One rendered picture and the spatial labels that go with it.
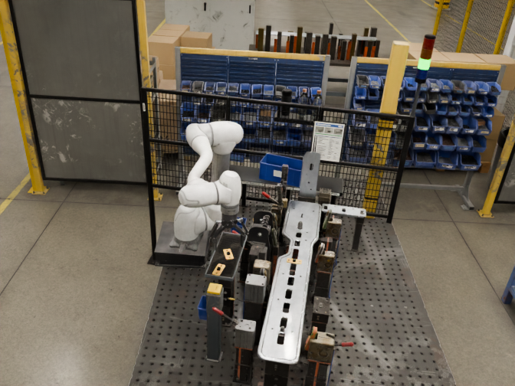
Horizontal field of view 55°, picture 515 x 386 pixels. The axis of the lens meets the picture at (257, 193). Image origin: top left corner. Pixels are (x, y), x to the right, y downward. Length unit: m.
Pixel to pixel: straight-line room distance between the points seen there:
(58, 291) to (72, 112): 1.77
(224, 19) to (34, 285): 6.39
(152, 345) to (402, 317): 1.42
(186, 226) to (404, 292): 1.40
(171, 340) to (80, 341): 1.19
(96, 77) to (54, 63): 0.39
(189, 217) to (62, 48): 2.40
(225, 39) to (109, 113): 4.88
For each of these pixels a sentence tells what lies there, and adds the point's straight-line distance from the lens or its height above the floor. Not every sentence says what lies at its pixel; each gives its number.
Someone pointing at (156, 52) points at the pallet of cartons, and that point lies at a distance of 7.08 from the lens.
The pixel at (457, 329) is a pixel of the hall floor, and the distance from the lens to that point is 4.17.
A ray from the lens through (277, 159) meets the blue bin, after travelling 3.57.
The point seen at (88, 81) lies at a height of 1.22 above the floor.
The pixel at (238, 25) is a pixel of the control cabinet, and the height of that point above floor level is 0.80.
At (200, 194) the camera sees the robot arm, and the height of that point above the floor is 1.57.
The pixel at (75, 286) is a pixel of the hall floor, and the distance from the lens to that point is 4.27.
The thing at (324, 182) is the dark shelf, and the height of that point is 1.03.
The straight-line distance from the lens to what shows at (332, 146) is 3.52.
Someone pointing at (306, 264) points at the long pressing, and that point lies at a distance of 2.78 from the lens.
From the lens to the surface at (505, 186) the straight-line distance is 5.66.
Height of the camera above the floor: 2.71
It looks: 30 degrees down
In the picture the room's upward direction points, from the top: 3 degrees clockwise
